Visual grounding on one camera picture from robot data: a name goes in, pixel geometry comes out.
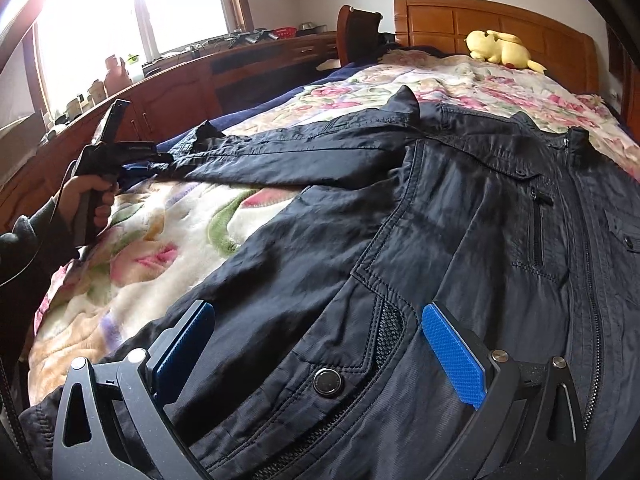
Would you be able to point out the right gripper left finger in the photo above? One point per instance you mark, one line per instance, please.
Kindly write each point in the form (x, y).
(112, 422)

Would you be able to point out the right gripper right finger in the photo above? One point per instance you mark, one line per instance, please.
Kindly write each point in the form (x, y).
(526, 422)

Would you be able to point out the dark navy jacket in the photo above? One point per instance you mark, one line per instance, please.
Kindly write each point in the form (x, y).
(318, 367)

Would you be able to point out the left forearm grey sleeve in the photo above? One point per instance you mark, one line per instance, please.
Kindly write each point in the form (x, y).
(36, 247)

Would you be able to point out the person's left hand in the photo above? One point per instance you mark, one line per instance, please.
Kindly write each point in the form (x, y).
(73, 189)

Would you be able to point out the long wooden desk cabinet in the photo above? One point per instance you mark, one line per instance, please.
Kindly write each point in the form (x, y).
(171, 102)

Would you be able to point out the floral plush blanket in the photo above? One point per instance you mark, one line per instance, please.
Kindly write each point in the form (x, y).
(165, 237)

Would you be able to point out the red basket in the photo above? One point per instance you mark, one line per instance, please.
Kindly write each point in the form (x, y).
(287, 32)

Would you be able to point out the wooden chair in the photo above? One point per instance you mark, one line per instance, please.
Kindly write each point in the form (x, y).
(356, 34)

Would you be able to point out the wooden bed headboard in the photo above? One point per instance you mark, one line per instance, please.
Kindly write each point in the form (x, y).
(570, 56)

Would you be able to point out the yellow plush toy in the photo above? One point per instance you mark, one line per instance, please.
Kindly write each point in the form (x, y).
(501, 48)

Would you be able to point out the window with wooden frame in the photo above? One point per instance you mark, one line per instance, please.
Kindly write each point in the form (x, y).
(68, 41)

